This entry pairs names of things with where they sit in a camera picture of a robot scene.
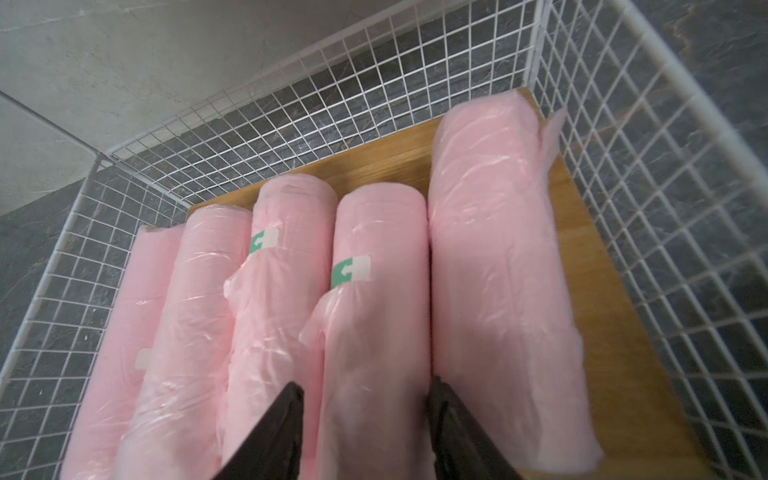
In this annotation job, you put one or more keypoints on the pink roll diagonal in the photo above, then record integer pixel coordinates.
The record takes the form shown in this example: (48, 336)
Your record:
(110, 399)

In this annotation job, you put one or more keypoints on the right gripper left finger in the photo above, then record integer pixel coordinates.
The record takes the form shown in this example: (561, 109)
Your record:
(273, 448)

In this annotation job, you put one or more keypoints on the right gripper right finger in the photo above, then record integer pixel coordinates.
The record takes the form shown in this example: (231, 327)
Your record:
(462, 449)

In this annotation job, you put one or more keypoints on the white wire three-tier shelf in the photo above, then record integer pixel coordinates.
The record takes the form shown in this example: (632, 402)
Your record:
(675, 247)

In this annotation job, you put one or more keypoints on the pink roll horizontal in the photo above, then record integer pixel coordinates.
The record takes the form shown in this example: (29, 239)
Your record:
(373, 330)

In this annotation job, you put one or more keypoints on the pink roll bottom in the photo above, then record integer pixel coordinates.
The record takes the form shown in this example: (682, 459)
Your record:
(503, 328)

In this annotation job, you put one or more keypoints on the pink roll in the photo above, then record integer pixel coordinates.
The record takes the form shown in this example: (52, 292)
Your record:
(503, 328)
(272, 296)
(174, 433)

